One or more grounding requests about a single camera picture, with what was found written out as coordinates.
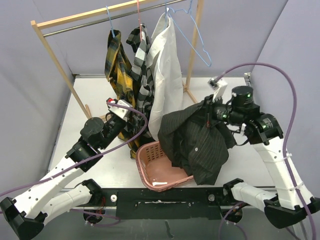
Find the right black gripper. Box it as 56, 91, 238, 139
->
189, 93, 243, 128

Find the dark pinstriped shirt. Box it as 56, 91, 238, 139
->
157, 101, 236, 185

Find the light blue wire hanger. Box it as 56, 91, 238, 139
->
165, 0, 212, 68

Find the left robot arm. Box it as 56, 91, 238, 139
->
0, 110, 129, 240

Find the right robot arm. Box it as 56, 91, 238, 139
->
204, 85, 320, 229

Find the yellow plaid shirt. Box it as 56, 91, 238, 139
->
104, 30, 139, 159

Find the black white checked shirt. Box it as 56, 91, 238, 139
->
124, 23, 157, 140

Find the blue hanger of yellow shirt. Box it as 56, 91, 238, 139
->
105, 5, 116, 38

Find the blue hanger of white shirt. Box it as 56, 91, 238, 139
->
163, 0, 169, 30

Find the pink hanger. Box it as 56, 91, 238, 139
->
136, 0, 142, 42

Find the pink plastic laundry basket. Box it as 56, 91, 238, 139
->
135, 141, 194, 192

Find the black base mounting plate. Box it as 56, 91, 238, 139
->
102, 187, 236, 220

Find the metal hanging rod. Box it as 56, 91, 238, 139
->
43, 0, 185, 38

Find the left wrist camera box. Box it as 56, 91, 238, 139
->
106, 98, 133, 122

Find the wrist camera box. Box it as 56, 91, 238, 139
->
106, 98, 133, 122
208, 77, 228, 102

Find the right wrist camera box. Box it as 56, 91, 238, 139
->
208, 77, 228, 102

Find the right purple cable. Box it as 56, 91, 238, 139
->
214, 62, 320, 240

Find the wooden clothes rack frame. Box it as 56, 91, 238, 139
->
30, 0, 197, 119

